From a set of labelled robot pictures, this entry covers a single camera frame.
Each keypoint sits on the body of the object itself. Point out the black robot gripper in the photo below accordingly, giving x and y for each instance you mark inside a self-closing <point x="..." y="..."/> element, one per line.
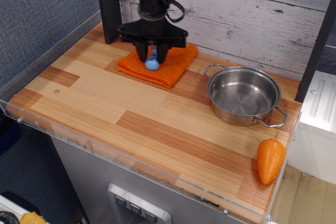
<point x="161" y="33"/>

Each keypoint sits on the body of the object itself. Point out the blue and grey toy spoon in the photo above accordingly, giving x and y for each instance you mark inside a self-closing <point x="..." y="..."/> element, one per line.
<point x="152" y="63"/>

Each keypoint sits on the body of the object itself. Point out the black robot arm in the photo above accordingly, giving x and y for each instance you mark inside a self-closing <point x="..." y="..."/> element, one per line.
<point x="157" y="9"/>

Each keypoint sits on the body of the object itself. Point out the orange folded cloth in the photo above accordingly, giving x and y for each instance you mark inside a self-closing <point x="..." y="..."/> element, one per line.
<point x="177" y="61"/>

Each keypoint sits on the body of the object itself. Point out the stainless steel pot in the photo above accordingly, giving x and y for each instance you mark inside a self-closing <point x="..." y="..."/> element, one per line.
<point x="244" y="96"/>

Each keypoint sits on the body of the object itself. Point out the clear acrylic table guard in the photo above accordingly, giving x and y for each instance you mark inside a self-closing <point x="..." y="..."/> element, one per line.
<point x="75" y="92"/>

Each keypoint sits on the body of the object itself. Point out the silver toy appliance front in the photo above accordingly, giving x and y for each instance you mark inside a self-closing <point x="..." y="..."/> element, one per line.
<point x="191" y="184"/>

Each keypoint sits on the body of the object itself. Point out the orange plastic toy carrot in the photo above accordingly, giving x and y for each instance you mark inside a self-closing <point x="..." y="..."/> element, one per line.
<point x="270" y="158"/>

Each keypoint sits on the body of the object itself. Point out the silver dispenser button panel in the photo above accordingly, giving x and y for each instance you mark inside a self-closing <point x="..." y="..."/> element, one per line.
<point x="131" y="208"/>

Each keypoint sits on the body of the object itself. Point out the white ribbed box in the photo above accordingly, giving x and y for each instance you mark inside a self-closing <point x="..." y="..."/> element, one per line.
<point x="312" y="150"/>

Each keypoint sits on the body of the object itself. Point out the yellow black object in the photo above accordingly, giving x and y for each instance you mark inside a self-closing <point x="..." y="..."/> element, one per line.
<point x="32" y="218"/>

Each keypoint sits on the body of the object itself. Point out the dark left vertical post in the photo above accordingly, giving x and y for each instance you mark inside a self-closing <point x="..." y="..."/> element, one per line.
<point x="111" y="19"/>

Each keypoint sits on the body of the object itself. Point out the dark vertical post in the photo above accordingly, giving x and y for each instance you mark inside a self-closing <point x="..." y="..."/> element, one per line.
<point x="317" y="51"/>
<point x="111" y="19"/>

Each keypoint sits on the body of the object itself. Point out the dark right vertical post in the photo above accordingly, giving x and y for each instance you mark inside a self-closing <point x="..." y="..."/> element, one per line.
<point x="317" y="51"/>

